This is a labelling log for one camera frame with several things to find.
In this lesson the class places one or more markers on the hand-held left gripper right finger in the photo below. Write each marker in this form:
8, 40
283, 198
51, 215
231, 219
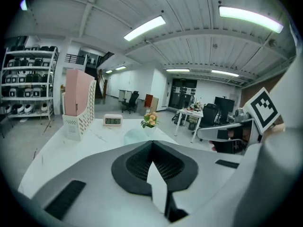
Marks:
203, 174

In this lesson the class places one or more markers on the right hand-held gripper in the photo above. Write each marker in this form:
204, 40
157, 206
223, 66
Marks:
254, 124

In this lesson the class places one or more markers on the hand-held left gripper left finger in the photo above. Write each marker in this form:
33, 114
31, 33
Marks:
99, 188

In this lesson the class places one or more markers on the light teal zippered fabric pouch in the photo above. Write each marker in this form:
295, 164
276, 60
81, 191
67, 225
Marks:
135, 137

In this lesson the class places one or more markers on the person's right hand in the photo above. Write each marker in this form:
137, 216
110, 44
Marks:
275, 129

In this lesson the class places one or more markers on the black office chair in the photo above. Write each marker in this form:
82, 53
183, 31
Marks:
131, 100
209, 113

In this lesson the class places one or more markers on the white cluttered desk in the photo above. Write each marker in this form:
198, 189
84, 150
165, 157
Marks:
189, 113

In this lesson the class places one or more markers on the black monitor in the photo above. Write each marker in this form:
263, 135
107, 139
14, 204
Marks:
223, 105

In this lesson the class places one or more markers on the dark double door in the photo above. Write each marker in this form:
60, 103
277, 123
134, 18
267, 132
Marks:
183, 93

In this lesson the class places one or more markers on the orange flowers in white pot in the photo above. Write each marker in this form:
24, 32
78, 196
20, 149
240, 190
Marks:
150, 119

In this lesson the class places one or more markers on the red and wood cabinet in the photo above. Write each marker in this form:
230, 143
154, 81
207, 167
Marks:
150, 102

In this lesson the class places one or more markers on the white perforated file holder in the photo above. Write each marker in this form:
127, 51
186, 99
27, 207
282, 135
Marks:
81, 124

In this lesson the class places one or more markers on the pink digital clock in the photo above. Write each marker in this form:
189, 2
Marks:
113, 120

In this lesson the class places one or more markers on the white partition desk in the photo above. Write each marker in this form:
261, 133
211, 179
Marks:
125, 94

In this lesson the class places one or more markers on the dark staircase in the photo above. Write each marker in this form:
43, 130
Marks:
100, 84

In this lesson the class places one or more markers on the white metal shelf rack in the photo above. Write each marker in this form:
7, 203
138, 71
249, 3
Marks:
50, 79

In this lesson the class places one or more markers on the black balcony railing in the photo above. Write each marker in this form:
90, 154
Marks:
74, 58

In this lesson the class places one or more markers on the rows of black white devices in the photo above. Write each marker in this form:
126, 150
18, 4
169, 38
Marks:
26, 77

